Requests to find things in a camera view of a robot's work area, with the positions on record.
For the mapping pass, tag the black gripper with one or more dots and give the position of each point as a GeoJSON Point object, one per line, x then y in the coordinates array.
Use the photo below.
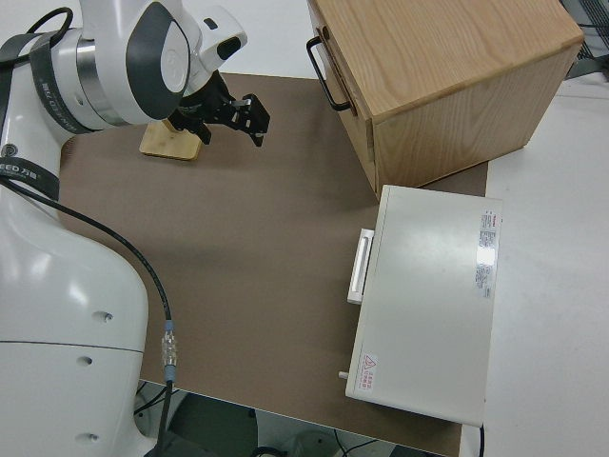
{"type": "Point", "coordinates": [209, 107]}

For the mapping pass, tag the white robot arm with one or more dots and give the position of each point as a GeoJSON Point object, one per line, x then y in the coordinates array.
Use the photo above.
{"type": "Point", "coordinates": [62, 295]}

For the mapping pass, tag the wooden mug rack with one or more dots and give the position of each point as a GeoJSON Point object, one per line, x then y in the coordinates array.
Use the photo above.
{"type": "Point", "coordinates": [166, 145]}

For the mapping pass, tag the brown table mat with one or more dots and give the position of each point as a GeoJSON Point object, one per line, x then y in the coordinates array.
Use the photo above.
{"type": "Point", "coordinates": [247, 247]}

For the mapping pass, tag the light wooden cabinet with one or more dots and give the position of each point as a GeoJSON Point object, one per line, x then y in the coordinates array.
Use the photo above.
{"type": "Point", "coordinates": [452, 57]}

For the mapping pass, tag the white toaster oven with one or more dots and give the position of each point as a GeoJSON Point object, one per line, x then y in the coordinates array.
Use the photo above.
{"type": "Point", "coordinates": [428, 295]}

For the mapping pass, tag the dark robot mounting base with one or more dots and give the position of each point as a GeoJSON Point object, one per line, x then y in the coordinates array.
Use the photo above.
{"type": "Point", "coordinates": [214, 428]}

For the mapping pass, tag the dark mesh panel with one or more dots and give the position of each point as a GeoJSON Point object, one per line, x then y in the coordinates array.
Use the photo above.
{"type": "Point", "coordinates": [590, 43]}

